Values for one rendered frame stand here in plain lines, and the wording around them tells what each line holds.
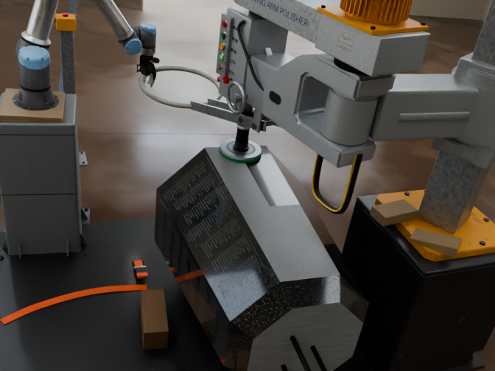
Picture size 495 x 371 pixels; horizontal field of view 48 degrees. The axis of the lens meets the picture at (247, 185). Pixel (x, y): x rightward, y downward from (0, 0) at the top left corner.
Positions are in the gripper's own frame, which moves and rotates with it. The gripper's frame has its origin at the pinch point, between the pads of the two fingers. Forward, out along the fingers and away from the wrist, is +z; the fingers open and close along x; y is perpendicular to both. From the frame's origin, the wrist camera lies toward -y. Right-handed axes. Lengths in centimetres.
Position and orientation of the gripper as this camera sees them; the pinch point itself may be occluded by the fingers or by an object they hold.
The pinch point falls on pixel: (148, 83)
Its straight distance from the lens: 343.3
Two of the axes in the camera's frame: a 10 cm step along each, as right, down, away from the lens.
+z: -1.4, 8.0, 5.8
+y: -4.3, 4.8, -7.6
